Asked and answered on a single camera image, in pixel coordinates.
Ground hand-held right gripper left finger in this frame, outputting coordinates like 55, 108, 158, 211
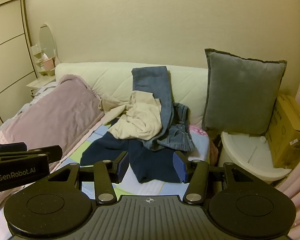
48, 151, 129, 204

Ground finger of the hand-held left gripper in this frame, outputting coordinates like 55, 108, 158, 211
0, 142, 28, 154
0, 145, 63, 167

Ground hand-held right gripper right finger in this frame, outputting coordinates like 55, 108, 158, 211
173, 151, 265, 204

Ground beige long-sleeve shirt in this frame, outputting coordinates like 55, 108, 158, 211
98, 91, 163, 141

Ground navy garment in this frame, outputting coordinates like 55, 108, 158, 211
80, 130, 190, 183

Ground checkered bed sheet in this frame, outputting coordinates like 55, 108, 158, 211
0, 121, 219, 220

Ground mauve pillow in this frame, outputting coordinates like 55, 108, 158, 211
0, 74, 105, 205

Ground white striped blanket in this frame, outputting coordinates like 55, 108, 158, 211
20, 84, 57, 113

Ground white round table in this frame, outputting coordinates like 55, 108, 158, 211
219, 130, 293, 188

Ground white nightstand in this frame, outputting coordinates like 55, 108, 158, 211
26, 75, 57, 97

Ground blue jeans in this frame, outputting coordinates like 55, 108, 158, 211
131, 66, 195, 152

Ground white padded headboard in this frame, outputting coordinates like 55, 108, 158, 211
55, 62, 209, 128

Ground white tiered organizer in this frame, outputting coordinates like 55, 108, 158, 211
30, 44, 57, 77

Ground cream wardrobe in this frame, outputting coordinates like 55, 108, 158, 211
0, 0, 38, 123

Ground grey cushion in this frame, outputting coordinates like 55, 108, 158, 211
202, 48, 288, 135

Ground cardboard box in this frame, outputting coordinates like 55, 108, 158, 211
265, 94, 300, 170

